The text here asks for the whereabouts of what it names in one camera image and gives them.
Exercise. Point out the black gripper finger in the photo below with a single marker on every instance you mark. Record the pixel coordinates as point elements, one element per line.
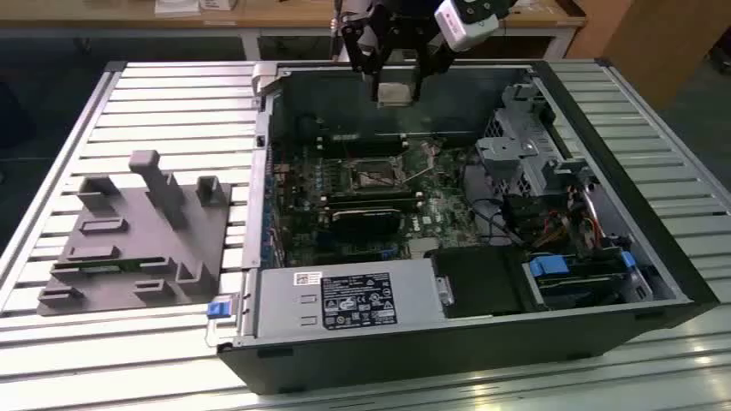
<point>431,55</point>
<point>369,57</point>

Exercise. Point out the silver CPU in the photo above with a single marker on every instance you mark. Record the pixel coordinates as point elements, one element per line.
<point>395,95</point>

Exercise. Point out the metal locking lever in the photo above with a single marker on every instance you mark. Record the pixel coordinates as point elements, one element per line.
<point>417,175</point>

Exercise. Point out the CPU socket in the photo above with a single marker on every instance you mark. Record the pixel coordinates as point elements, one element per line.
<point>366,179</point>

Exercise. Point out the wooden desk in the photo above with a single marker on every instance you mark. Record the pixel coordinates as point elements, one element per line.
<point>274,19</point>

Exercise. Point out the metal drive cage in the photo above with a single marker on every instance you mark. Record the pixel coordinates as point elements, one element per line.
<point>503,150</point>

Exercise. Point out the white box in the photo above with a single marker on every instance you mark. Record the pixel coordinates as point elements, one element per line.
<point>218,4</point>
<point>177,7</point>

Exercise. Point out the black graphics card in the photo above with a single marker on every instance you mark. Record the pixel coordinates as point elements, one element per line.
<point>366,224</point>

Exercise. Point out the wooden cabinet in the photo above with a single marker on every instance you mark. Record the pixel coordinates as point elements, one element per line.
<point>657,43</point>

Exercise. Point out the green motherboard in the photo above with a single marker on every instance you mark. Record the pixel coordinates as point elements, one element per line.
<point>451,227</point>

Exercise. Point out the black plastic shroud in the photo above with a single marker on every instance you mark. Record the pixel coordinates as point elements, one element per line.
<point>479,278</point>

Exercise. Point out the hard disk in blue carrier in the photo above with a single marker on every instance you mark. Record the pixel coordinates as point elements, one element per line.
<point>549,265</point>

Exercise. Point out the grey parts rack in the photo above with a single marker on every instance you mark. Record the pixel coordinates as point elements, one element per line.
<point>143,240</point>

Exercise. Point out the grey power supply unit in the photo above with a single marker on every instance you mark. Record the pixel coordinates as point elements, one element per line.
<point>286,299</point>

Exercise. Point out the blue carrier tab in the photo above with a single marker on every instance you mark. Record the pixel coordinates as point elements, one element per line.
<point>629,260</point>

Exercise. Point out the blue case latch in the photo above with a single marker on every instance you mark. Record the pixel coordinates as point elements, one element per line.
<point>219,310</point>

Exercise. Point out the green RAM stick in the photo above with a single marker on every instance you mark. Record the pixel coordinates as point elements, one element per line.
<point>109,267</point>

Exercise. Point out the black PC case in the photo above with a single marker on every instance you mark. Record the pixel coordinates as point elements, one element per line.
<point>399,364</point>

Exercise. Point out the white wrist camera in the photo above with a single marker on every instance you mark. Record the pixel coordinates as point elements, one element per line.
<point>469,23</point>

